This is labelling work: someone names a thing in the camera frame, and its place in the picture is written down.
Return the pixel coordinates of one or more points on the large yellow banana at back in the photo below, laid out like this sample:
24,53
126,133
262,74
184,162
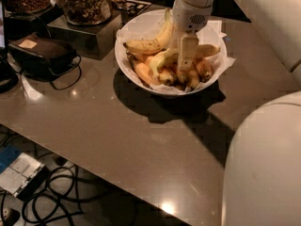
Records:
155,45

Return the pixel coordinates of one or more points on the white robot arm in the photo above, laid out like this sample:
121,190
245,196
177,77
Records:
262,178

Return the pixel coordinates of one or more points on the white bowl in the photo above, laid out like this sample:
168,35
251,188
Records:
138,25

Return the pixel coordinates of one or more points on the glass jar of granola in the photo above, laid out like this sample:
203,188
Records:
86,12

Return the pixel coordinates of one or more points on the long yellow-green banana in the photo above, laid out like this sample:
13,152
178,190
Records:
159,61

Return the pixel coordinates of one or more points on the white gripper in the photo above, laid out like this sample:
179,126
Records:
190,17

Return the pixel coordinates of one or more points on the black tray at back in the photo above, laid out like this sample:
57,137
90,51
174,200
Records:
131,7

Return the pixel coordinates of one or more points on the small yellow banana front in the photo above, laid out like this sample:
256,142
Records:
193,78

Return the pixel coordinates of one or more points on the small orange banana left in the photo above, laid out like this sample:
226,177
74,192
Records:
143,70

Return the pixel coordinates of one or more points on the small orange banana middle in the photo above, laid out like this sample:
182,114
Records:
167,77

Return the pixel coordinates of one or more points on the white paper bowl liner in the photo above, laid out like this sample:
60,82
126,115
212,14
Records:
219,60

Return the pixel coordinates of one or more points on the small orange banana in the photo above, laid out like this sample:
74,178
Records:
143,70
204,69
167,77

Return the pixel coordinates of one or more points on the grey power box on floor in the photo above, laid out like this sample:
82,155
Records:
22,175

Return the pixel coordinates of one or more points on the black monitor stand base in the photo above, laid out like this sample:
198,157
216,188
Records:
8,77

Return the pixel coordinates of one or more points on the black pouch with label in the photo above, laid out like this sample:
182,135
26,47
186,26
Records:
43,59

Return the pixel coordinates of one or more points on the dark metal stand block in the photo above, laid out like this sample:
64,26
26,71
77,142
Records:
89,41

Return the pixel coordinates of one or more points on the small orange banana right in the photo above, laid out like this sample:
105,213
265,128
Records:
204,69

